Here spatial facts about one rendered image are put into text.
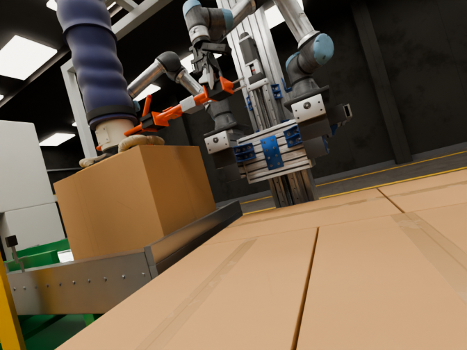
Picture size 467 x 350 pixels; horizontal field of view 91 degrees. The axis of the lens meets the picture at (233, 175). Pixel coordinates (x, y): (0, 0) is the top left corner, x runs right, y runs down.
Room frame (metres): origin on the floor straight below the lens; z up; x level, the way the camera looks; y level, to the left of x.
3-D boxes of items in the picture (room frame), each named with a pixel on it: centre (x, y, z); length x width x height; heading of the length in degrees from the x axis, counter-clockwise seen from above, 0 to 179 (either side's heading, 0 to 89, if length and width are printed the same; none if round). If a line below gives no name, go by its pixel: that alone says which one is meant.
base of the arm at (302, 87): (1.23, -0.49, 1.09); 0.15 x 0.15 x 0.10
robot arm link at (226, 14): (0.95, -0.11, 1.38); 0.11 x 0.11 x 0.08; 23
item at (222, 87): (0.88, -0.03, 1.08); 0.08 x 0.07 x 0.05; 64
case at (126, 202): (1.15, 0.49, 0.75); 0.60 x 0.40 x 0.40; 64
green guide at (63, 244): (1.88, 1.45, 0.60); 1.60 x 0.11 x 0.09; 66
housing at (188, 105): (0.94, 0.09, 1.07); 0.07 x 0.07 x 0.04; 64
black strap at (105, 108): (1.15, 0.50, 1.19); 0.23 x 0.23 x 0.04
